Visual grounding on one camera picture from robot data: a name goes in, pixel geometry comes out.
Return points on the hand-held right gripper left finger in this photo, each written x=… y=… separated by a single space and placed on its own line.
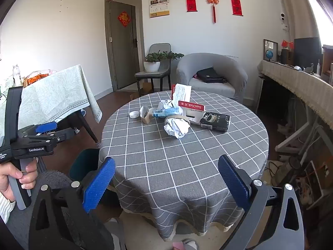
x=100 y=185

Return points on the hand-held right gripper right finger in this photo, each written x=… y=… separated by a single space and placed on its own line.
x=234 y=185

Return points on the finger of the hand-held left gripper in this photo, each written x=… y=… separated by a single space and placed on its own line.
x=46 y=127
x=63 y=134

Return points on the dark teal bin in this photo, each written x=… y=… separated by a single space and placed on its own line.
x=83 y=161

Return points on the black packet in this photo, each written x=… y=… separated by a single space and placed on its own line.
x=216 y=122

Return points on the beige tape roll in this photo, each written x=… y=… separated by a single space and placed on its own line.
x=186 y=118

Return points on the red and white card packaging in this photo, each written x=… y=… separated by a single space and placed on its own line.
x=193 y=112

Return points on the blue plastic wrapper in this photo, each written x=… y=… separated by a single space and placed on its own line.
x=164 y=113

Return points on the person's left forearm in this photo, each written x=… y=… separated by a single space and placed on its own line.
x=5 y=208

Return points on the person's left hand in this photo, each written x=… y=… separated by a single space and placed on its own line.
x=7 y=179

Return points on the dark side table leg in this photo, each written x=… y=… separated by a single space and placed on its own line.
x=88 y=127

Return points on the pale green patterned tablecloth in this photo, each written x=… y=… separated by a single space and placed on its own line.
x=52 y=96

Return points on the white horse figurine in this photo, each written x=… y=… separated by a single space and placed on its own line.
x=16 y=73

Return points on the orange snack bags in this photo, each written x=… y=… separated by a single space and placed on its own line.
x=36 y=77

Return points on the round table grey checked tablecloth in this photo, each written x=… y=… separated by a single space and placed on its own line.
x=169 y=166

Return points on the white round lid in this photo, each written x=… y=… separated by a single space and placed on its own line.
x=134 y=114

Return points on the pink slipper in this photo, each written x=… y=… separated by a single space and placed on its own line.
x=182 y=245

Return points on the cardboard box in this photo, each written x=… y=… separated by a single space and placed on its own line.
x=145 y=87

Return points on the torn white and red box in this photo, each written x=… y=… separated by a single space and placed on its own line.
x=183 y=92

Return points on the grey door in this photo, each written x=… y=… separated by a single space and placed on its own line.
x=124 y=47

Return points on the grey dining chair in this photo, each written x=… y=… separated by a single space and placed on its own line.
x=156 y=75

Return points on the black bag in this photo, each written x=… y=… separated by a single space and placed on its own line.
x=210 y=75

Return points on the potted plant in white pot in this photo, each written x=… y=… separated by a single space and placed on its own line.
x=152 y=63

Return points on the grey armchair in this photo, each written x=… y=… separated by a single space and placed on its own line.
x=229 y=70

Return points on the long shelf with beige cloth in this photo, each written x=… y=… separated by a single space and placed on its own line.
x=294 y=80

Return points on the red diamond door decoration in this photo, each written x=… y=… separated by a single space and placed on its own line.
x=124 y=18

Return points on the small blue globe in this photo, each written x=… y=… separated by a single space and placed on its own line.
x=269 y=54

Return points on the brown wooden speaker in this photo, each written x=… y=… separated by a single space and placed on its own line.
x=286 y=57

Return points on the black monitor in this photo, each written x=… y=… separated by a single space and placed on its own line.
x=307 y=53

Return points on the small red flags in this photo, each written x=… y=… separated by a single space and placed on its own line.
x=287 y=44

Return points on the window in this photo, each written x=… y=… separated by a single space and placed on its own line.
x=316 y=13

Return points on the white metal frame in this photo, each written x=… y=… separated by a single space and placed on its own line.
x=299 y=135

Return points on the picture frame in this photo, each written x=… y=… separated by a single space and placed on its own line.
x=270 y=44

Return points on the wall calendar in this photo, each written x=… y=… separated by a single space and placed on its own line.
x=159 y=5

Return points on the white security camera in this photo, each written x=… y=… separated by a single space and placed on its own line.
x=282 y=17

